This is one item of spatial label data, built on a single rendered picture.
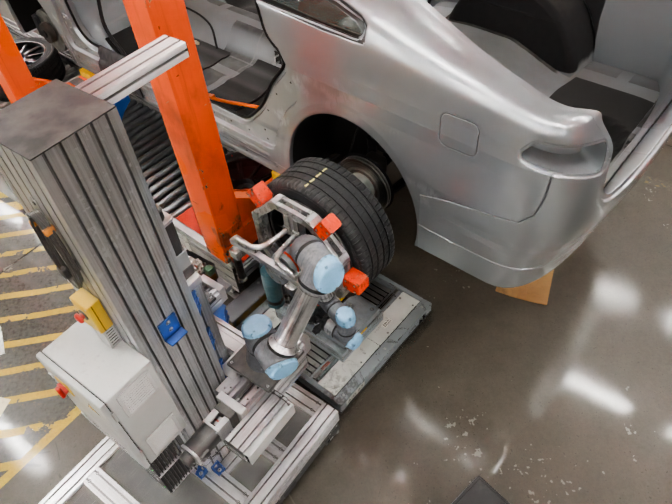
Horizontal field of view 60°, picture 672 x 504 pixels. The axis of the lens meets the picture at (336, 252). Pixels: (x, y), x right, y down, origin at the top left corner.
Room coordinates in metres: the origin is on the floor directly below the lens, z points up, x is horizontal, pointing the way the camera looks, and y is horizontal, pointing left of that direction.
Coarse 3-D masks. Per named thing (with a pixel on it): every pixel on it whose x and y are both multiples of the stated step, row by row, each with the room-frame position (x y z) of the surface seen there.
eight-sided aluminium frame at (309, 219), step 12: (264, 204) 1.91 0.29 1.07; (276, 204) 1.85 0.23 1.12; (288, 204) 1.86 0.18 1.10; (252, 216) 1.98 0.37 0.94; (264, 216) 1.99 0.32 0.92; (288, 216) 1.80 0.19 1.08; (300, 216) 1.76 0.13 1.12; (312, 216) 1.75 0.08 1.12; (264, 228) 2.01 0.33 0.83; (312, 228) 1.70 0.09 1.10; (264, 240) 1.96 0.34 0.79; (336, 240) 1.69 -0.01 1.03; (336, 252) 1.68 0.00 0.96; (348, 264) 1.64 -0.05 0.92; (336, 288) 1.63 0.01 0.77
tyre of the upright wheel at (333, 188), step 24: (288, 168) 2.11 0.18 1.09; (312, 168) 2.00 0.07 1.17; (336, 168) 1.98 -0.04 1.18; (288, 192) 1.91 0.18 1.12; (312, 192) 1.84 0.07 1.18; (336, 192) 1.85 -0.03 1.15; (360, 192) 1.87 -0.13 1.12; (336, 216) 1.74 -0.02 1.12; (360, 216) 1.77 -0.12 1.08; (384, 216) 1.81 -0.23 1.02; (360, 240) 1.69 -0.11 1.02; (384, 240) 1.75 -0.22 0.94; (360, 264) 1.64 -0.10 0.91; (384, 264) 1.74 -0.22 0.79
